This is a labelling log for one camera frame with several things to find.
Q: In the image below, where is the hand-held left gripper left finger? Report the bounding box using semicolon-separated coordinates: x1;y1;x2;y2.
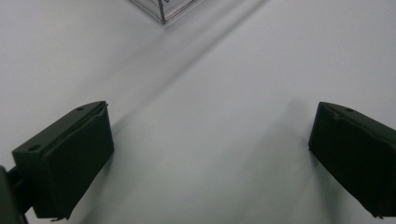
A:
11;100;115;221

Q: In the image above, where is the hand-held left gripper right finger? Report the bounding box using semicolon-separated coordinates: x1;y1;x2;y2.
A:
307;101;396;218

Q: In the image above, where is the clear plastic box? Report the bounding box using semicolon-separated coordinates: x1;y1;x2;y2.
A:
129;0;200;25

